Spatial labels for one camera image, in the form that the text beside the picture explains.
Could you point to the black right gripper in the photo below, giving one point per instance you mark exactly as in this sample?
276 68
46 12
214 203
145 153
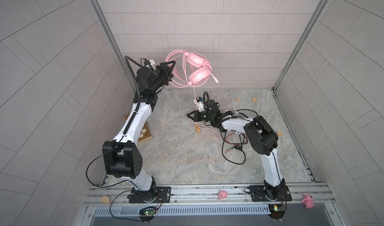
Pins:
197 117

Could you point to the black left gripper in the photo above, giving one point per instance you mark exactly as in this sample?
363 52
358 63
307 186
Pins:
164 73

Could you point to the pink headphones with cable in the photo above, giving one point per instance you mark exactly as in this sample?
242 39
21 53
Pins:
196 68

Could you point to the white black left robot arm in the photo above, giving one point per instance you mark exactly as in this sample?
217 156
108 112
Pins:
122 157

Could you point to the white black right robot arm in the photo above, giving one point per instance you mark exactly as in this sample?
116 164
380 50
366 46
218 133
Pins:
261 136

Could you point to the small printed wooden block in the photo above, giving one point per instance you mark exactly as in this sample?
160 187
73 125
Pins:
197 127

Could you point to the wooden folding chess board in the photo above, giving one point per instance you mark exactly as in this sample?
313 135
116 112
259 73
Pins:
145 133

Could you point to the pink pig toy centre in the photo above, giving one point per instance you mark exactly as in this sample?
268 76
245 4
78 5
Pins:
222 194

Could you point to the pink pig toy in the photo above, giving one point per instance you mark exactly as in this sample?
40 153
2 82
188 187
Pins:
222 194
308 201

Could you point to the left circuit board with led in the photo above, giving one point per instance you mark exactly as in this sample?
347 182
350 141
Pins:
147 214

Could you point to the circuit board with led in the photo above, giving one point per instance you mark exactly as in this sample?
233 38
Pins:
147 214
277 212

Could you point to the right circuit board with led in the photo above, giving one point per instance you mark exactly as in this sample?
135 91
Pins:
277 212

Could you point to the pink pig toy right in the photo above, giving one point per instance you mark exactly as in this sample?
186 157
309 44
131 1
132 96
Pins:
308 201

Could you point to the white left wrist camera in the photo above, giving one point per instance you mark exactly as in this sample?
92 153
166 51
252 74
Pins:
151 64

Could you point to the white black headphones with cable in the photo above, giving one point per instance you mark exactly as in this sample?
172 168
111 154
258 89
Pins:
243 140

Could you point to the beige wooden piece on rail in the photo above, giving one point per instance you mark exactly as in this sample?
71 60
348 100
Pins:
105 200

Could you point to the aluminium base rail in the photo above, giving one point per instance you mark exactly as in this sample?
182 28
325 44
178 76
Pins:
202 200

